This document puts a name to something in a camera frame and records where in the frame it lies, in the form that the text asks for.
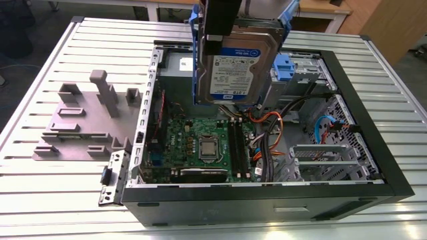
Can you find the hard disk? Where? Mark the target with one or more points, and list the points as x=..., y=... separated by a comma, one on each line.
x=241, y=70

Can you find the black table corner cap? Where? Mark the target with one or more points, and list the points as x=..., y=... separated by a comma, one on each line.
x=78, y=19
x=365, y=37

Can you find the CPU socket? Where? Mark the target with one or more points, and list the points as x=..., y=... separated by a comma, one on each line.
x=212, y=160

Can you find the black PC case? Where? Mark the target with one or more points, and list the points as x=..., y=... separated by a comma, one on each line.
x=234, y=205

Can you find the wooden desk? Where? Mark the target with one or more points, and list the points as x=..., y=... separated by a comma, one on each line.
x=328, y=8

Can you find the silver slot bracket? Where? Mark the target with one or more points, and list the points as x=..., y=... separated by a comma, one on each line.
x=117, y=160

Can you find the black graphics card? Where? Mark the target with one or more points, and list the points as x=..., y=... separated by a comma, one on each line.
x=201, y=176

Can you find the silver disk bay cage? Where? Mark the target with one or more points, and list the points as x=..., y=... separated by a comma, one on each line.
x=328, y=163

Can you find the green RAM stick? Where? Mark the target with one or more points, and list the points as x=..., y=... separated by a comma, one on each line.
x=71, y=137

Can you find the black RAM slot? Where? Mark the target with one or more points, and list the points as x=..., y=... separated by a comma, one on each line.
x=236, y=150

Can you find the wooden cabinet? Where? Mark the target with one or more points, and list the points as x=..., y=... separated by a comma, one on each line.
x=394, y=25

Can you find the grey optical drive bay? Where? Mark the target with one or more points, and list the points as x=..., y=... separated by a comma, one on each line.
x=290, y=92

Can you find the grey power supply unit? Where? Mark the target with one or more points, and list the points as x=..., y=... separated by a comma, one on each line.
x=177, y=95

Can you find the silver CPU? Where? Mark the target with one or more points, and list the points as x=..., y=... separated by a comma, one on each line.
x=210, y=148

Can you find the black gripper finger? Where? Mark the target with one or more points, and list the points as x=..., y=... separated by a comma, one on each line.
x=221, y=17

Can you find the blue plastic drive latch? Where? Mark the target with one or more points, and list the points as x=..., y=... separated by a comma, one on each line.
x=285, y=70

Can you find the grey parts rack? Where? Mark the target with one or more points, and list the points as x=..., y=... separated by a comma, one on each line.
x=94, y=125

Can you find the green motherboard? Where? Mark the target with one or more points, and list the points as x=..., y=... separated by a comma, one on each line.
x=181, y=130

